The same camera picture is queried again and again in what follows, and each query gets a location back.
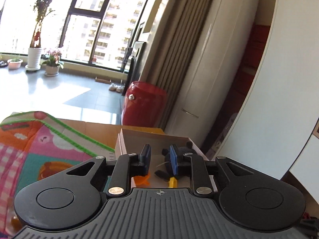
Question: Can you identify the black plush toy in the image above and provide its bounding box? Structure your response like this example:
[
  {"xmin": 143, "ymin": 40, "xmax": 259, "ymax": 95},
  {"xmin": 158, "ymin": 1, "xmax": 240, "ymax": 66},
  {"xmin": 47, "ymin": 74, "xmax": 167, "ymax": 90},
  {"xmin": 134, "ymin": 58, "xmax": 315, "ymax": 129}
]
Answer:
[{"xmin": 155, "ymin": 141, "xmax": 196, "ymax": 182}]

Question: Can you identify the orange toy piece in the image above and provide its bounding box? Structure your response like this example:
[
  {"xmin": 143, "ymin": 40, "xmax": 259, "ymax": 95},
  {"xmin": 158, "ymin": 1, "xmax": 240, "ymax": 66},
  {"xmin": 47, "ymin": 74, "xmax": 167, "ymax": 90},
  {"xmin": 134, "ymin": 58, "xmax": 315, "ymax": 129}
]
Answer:
[{"xmin": 134, "ymin": 174, "xmax": 150, "ymax": 187}]

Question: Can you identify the yellow toy piece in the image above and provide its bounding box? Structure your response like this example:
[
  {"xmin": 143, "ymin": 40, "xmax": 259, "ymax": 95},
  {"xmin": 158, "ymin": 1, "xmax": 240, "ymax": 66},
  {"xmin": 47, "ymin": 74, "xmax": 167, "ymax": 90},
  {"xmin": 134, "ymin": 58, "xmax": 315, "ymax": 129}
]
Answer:
[{"xmin": 169, "ymin": 177, "xmax": 177, "ymax": 188}]

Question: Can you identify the pink cardboard storage box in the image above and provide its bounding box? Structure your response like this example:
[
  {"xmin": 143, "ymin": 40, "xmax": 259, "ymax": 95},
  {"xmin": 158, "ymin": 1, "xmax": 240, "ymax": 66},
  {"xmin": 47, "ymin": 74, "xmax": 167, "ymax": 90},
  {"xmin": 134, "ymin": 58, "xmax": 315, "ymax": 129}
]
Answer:
[{"xmin": 115, "ymin": 129, "xmax": 208, "ymax": 190}]

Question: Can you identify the red round stool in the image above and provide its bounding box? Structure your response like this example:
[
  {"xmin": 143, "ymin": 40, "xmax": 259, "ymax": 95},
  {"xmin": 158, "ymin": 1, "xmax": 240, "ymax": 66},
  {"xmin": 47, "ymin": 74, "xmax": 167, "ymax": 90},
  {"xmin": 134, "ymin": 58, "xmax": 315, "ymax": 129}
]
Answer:
[{"xmin": 121, "ymin": 81, "xmax": 167, "ymax": 127}]

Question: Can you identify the white slippers pair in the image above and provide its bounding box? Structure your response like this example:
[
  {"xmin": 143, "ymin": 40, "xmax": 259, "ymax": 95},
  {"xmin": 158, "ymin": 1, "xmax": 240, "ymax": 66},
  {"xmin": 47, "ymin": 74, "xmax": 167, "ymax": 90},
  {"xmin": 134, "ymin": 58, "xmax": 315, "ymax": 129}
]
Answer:
[{"xmin": 109, "ymin": 83, "xmax": 124, "ymax": 93}]

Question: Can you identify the colourful cartoon play mat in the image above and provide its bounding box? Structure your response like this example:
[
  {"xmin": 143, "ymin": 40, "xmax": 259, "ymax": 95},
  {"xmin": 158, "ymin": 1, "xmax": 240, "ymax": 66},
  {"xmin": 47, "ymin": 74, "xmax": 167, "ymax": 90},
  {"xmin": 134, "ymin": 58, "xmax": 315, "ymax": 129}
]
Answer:
[{"xmin": 1, "ymin": 111, "xmax": 115, "ymax": 238}]

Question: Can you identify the white cabinet panel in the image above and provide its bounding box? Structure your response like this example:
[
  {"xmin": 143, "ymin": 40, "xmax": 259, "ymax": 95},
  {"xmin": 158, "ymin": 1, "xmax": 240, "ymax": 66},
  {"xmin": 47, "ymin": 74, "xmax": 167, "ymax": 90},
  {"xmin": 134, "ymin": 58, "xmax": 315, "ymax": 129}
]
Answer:
[{"xmin": 214, "ymin": 0, "xmax": 319, "ymax": 200}]

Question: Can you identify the white standing air conditioner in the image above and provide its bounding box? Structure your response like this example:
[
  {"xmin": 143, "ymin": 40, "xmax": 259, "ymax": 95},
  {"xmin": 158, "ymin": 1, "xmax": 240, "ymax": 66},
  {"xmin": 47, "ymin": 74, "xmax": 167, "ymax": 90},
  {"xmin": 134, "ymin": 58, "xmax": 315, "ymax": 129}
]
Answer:
[{"xmin": 165, "ymin": 0, "xmax": 259, "ymax": 147}]

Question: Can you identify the pink flower pot plant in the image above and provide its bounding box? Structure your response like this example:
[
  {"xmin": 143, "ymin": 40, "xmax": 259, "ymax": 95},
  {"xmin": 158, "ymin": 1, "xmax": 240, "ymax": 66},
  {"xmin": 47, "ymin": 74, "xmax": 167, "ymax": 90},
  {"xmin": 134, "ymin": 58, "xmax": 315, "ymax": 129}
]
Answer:
[{"xmin": 42, "ymin": 48, "xmax": 64, "ymax": 77}]

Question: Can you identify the small pot with sprouts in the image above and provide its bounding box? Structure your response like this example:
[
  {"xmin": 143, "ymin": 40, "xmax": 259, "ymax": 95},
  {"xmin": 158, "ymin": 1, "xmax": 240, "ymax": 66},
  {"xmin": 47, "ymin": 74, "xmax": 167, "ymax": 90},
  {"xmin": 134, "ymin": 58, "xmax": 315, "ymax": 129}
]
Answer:
[{"xmin": 7, "ymin": 58, "xmax": 23, "ymax": 70}]

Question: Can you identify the beige curtain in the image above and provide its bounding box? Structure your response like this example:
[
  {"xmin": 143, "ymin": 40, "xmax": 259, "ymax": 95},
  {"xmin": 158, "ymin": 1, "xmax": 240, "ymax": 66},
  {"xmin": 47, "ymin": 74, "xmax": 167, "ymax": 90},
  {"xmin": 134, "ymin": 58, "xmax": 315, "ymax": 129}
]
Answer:
[{"xmin": 139, "ymin": 0, "xmax": 213, "ymax": 129}]

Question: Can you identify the tall plant in white pot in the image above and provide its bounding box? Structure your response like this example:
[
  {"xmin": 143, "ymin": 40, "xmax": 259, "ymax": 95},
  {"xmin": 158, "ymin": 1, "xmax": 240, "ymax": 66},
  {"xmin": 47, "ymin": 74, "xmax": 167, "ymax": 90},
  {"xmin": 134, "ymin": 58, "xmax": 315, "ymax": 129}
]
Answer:
[{"xmin": 25, "ymin": 0, "xmax": 54, "ymax": 72}]

